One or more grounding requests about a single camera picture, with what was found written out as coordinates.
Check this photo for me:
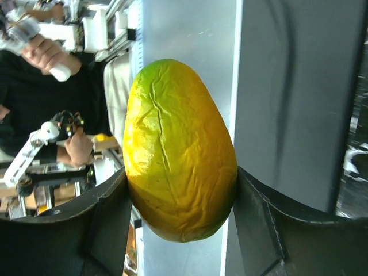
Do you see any yellow green mango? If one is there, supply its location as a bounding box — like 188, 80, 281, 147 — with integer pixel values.
122, 59, 237, 243

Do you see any person in black shirt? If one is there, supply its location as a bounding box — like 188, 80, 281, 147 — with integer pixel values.
1, 36, 111, 167

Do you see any white teleoperation handle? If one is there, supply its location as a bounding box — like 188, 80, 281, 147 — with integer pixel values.
0, 8, 72, 82

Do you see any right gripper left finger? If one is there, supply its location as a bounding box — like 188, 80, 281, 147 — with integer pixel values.
1, 168, 132, 275

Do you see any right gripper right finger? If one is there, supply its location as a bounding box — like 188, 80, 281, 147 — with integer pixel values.
233, 168, 367, 275

